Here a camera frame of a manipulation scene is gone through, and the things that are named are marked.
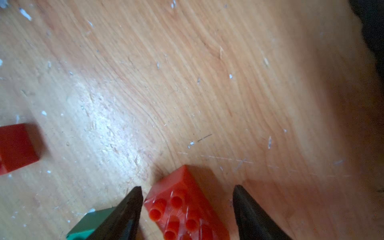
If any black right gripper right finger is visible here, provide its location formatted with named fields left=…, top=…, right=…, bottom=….
left=233, top=185, right=292, bottom=240

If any dark green lego brick right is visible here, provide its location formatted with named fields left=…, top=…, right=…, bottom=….
left=66, top=208, right=115, bottom=240

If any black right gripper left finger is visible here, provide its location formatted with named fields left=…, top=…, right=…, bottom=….
left=87, top=186, right=144, bottom=240

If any wide red lego brick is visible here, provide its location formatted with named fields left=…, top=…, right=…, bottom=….
left=144, top=165, right=230, bottom=240

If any small red lego brick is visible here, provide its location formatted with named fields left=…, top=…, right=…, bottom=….
left=1, top=124, right=39, bottom=175

